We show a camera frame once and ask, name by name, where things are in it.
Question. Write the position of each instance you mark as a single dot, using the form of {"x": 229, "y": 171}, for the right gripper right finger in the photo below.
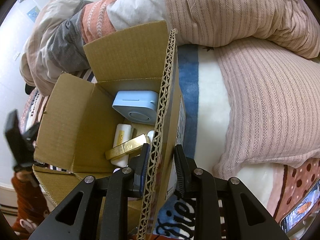
{"x": 186, "y": 177}

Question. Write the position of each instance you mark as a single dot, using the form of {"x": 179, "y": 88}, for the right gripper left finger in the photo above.
{"x": 139, "y": 164}

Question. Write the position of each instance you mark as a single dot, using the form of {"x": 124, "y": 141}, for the white earbuds case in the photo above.
{"x": 150, "y": 135}

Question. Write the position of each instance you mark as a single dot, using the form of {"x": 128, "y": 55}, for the white and gold box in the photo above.
{"x": 123, "y": 134}

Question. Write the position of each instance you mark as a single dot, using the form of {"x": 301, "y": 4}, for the brown cardboard box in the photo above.
{"x": 79, "y": 123}

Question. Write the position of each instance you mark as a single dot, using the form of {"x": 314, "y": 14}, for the light blue square device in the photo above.
{"x": 139, "y": 106}

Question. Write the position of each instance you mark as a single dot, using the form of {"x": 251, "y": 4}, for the left hand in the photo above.
{"x": 27, "y": 176}

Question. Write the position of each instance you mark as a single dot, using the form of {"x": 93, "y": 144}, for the striped plush blanket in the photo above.
{"x": 280, "y": 188}

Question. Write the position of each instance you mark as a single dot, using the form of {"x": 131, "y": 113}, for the smartphone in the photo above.
{"x": 300, "y": 211}

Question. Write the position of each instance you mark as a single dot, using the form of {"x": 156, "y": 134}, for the pink striped pillow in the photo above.
{"x": 274, "y": 98}

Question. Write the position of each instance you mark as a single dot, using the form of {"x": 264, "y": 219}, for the patchwork grey pink quilt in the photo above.
{"x": 64, "y": 27}

